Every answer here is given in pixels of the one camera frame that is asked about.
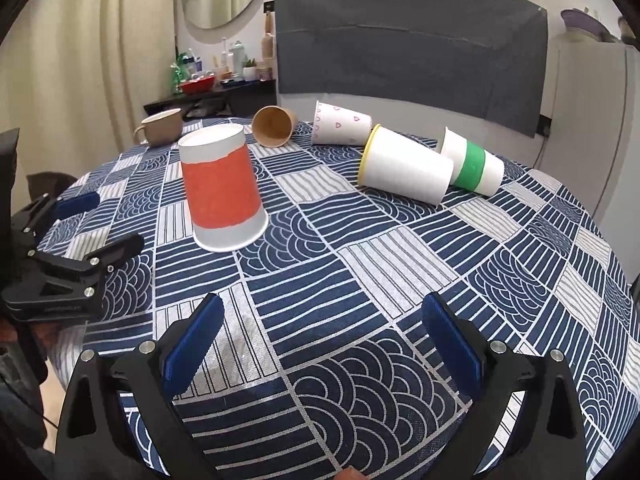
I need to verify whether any green foil wrapping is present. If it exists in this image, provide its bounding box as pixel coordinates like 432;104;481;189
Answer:
169;49;186;95

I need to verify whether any cream curtain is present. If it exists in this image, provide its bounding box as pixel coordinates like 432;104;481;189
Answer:
0;0;187;171

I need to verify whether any clear plastic bottle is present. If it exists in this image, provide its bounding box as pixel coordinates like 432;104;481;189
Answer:
182;48;204;79

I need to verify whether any dark brown chair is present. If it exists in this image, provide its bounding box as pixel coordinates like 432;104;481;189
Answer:
26;171;78;202

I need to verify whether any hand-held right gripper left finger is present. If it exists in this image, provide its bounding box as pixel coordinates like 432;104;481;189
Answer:
55;292;225;480

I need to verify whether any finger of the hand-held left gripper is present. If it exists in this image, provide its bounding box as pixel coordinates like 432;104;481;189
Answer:
0;232;146;324
10;191;101;253

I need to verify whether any brown paper cup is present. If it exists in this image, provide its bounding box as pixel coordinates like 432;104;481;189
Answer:
251;105;299;149

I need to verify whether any green banded paper cup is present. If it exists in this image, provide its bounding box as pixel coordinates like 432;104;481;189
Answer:
436;126;506;197

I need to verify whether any purple bowl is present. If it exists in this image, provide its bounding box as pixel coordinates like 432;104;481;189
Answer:
559;7;609;37

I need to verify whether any red banded paper cup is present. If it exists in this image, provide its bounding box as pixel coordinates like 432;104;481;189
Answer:
178;124;270;254

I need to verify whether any blue white patterned tablecloth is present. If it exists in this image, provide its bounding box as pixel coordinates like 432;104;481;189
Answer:
30;115;637;480

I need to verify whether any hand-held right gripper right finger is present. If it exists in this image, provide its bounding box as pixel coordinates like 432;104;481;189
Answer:
421;290;587;480

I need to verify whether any yellow rimmed white paper cup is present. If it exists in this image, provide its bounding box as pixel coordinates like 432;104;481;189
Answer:
356;123;455;207

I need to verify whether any white thermos bottle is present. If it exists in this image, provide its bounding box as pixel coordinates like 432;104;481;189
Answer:
230;39;250;79

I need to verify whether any wooden vase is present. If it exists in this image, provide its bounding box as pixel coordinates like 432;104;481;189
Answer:
262;10;277;64

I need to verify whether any dark sideboard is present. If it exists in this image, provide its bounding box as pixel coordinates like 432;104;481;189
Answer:
143;78;278;121

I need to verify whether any heart print paper cup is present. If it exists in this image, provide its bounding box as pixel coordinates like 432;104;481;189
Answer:
312;101;374;147

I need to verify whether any beige ceramic mug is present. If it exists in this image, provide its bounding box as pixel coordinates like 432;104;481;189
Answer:
132;108;184;148

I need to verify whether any red bowl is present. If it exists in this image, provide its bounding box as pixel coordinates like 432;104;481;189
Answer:
178;76;218;96

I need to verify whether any white cabinet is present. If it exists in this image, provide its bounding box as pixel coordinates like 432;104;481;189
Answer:
542;34;640;243

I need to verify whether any grey cloth cover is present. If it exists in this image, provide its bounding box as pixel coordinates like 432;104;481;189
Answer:
273;0;550;139

